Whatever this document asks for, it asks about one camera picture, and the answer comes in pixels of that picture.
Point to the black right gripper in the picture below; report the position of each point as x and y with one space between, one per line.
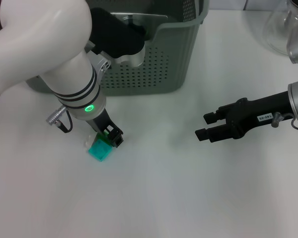
255 114

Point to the green brick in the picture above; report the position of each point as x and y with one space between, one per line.
103 136

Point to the teal plate brick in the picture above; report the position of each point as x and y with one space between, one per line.
100 150

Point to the narrow white brick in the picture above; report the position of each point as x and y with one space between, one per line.
89 141

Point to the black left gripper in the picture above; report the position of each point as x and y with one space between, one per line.
101 122

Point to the clear glass pitcher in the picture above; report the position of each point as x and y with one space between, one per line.
278 29

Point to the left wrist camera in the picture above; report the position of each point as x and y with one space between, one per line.
116 34

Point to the grey perforated storage bin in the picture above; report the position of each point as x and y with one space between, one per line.
169 62

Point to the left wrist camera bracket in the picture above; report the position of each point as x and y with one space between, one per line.
103 64

